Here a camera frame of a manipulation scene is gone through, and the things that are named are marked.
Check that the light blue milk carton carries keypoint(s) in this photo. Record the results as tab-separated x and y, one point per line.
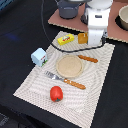
39	57

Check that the yellow toy butter box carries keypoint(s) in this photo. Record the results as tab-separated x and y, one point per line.
65	39

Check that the red toy tomato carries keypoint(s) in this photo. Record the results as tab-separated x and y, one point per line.
56	94

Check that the yellow toy bread loaf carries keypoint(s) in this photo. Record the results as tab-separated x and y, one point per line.
82	38

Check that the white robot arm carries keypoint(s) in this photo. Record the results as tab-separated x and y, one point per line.
97	15

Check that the round wooden plate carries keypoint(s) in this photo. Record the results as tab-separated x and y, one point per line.
69	66

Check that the woven beige placemat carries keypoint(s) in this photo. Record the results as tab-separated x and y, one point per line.
77	106

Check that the grey toy cooking pot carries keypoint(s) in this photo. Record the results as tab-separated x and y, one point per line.
68	9

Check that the beige bowl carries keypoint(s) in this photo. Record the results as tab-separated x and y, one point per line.
123	14

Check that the toy fork wooden handle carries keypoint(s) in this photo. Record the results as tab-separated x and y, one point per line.
55	77

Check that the toy knife wooden handle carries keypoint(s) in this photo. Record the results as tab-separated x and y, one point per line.
94	60

